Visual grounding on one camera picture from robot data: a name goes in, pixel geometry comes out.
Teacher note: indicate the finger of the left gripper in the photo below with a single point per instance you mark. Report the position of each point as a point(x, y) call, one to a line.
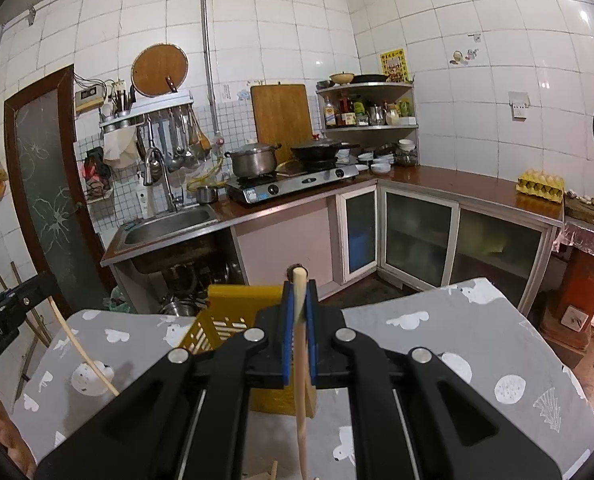
point(29, 294)

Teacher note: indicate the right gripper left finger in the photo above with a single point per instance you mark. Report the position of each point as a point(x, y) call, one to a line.
point(186, 417)

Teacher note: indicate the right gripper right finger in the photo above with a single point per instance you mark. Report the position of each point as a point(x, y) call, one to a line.
point(412, 417)

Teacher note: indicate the wooden chopstick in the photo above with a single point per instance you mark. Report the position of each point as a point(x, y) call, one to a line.
point(300, 281)
point(76, 344)
point(273, 471)

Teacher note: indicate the kitchen counter cabinets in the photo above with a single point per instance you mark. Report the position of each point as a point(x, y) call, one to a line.
point(420, 227)

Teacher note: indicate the person left hand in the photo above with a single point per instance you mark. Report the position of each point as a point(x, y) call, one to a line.
point(16, 446)

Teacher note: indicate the dark framed glass door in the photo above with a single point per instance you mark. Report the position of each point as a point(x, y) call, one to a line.
point(48, 197)

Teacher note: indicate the grey polar bear tablecloth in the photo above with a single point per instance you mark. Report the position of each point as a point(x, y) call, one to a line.
point(329, 448)

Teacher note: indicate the yellow slotted utensil holder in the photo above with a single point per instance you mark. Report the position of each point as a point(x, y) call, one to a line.
point(237, 329)

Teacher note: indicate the steel bowls under sink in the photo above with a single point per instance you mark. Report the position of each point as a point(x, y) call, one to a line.
point(188, 283)

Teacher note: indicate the steel sink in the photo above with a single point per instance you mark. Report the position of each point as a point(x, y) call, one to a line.
point(162, 227)

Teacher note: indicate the white soap bottle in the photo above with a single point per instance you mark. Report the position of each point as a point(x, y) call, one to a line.
point(144, 198)

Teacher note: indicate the steel faucet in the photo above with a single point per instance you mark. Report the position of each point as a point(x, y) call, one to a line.
point(155, 165)

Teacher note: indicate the red cabinet with plastic cover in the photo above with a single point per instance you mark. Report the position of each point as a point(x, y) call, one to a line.
point(566, 323)

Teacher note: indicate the steel gas stove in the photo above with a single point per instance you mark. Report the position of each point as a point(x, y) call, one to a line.
point(256, 191)

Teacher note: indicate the glass jar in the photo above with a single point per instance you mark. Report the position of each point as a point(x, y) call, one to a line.
point(406, 153)

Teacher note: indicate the vertical metal pipe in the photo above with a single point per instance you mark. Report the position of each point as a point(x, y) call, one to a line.
point(211, 95)

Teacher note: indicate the yellow egg tray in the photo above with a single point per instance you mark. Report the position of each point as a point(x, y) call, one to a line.
point(539, 184)

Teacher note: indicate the steel cooking pot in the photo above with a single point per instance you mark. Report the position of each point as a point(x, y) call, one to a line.
point(255, 160)

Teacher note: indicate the round wooden cutting board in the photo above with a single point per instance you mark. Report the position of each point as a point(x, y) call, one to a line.
point(159, 69)

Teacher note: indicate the black wok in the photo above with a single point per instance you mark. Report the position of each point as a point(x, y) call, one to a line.
point(320, 153)

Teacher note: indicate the metal corner shelf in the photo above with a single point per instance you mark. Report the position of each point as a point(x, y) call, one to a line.
point(373, 108)

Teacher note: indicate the rectangular wooden cutting board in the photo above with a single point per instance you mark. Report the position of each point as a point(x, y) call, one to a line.
point(282, 116)

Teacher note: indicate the beige wall control box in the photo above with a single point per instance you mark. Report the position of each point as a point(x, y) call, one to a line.
point(89, 98)

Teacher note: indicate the wall utensil rack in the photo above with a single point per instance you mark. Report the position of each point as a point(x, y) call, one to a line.
point(168, 122)

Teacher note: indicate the white wall socket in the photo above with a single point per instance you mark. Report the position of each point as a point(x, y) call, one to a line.
point(519, 103)

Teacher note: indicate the yellow wall poster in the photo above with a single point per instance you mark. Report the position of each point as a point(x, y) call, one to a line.
point(394, 66)

